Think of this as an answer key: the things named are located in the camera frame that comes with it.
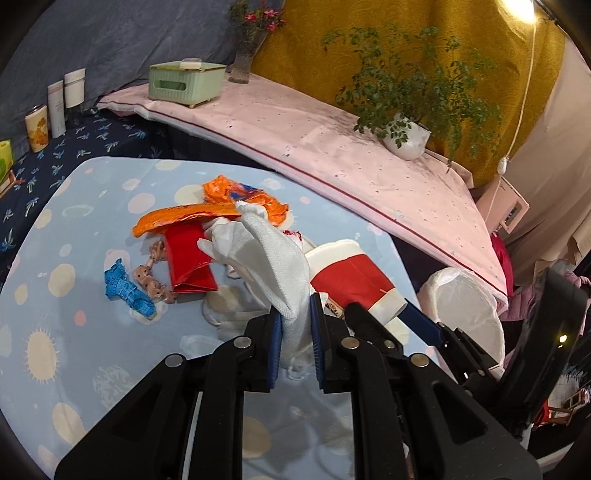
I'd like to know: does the pink printed cloth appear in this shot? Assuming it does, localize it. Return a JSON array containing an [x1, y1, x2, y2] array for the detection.
[[97, 74, 509, 301]]

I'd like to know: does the red foil packet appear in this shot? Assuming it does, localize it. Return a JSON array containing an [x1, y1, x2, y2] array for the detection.
[[165, 222, 219, 294]]

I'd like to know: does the light blue printed tablecloth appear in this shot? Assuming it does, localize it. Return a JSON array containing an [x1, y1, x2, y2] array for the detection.
[[0, 157, 430, 480]]

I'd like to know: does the pink appliance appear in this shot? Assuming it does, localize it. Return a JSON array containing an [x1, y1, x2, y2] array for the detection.
[[475, 178, 529, 236]]

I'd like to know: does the glass vase with pink flowers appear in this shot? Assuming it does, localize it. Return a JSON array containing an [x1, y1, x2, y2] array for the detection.
[[228, 0, 288, 85]]

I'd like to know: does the white cloth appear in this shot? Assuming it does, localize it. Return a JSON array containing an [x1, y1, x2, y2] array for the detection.
[[198, 200, 311, 370]]

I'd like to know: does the green tissue box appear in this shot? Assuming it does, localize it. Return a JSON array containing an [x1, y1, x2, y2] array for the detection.
[[148, 59, 228, 109]]

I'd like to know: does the white trash bin with liner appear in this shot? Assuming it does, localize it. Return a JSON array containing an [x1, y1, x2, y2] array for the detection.
[[418, 268, 506, 372]]

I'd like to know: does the red and white paper cup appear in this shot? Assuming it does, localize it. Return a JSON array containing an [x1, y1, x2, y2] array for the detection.
[[305, 240, 409, 342]]

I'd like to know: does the grey blue cloth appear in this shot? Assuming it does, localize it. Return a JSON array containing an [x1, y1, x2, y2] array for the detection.
[[0, 0, 245, 158]]

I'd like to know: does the slim white bottle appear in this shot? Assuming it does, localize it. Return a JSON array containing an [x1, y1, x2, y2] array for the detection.
[[47, 80, 66, 139]]

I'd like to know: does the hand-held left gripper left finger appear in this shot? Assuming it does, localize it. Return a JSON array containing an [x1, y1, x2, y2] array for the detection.
[[54, 310, 283, 480]]

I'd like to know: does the yellow green box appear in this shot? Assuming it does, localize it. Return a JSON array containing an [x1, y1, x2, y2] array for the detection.
[[0, 140, 14, 195]]

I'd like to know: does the flat orange wrapper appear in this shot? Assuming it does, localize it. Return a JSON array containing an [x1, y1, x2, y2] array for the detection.
[[134, 205, 243, 239]]

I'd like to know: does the dark blue printed cloth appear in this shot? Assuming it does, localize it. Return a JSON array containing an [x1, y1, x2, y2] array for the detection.
[[0, 106, 176, 287]]

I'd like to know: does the white lamp cable with switch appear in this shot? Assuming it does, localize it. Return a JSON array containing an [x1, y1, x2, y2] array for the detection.
[[496, 0, 540, 177]]

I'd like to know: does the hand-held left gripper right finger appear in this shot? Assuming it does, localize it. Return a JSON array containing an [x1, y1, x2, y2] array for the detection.
[[310, 293, 543, 480]]

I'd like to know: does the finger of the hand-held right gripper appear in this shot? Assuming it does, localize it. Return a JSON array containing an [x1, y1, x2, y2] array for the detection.
[[345, 302, 409, 356], [401, 302, 505, 394]]

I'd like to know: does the mustard yellow cloth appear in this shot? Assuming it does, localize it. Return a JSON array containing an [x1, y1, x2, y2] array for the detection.
[[252, 0, 566, 185]]

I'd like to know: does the orange snack bag blue print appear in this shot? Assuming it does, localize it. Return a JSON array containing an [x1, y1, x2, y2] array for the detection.
[[202, 175, 290, 227]]

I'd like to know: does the blue crumpled wrapper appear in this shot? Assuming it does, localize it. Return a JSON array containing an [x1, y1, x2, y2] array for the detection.
[[104, 259, 155, 319]]

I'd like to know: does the green plant in white pot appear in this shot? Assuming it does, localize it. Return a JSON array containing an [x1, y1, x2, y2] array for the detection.
[[321, 25, 504, 162]]

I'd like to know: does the red cloth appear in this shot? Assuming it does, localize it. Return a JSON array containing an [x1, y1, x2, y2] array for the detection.
[[489, 233, 515, 296]]

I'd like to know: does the white bottle with wide cap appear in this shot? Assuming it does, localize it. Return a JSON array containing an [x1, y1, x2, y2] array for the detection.
[[64, 68, 87, 127]]

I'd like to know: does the cream can with orange print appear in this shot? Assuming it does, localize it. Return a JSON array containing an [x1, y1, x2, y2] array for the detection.
[[25, 105, 49, 153]]

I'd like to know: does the beige curtain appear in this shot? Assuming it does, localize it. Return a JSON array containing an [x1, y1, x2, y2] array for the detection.
[[503, 41, 591, 282]]

